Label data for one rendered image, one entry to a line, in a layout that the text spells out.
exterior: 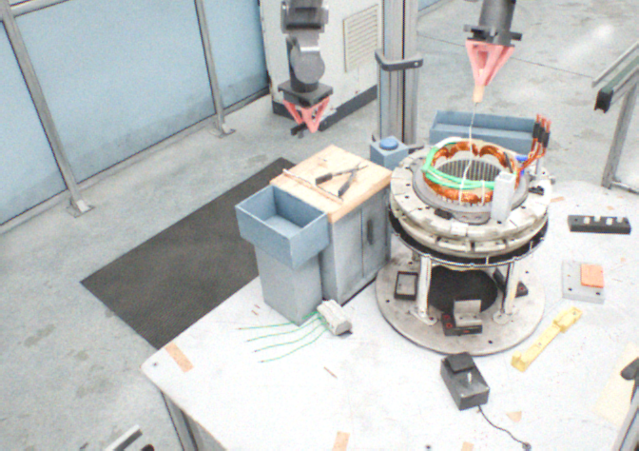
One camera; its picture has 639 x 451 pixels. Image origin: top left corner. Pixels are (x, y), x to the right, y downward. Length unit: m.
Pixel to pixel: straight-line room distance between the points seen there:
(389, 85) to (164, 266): 1.57
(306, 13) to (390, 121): 0.59
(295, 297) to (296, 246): 0.16
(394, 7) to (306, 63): 0.49
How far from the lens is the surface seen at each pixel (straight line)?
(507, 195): 1.11
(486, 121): 1.57
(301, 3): 1.10
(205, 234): 2.92
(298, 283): 1.27
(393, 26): 1.54
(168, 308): 2.59
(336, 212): 1.20
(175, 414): 1.46
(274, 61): 3.69
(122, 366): 2.46
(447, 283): 1.46
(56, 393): 2.49
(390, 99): 1.60
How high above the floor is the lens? 1.79
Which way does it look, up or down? 37 degrees down
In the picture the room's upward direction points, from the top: 5 degrees counter-clockwise
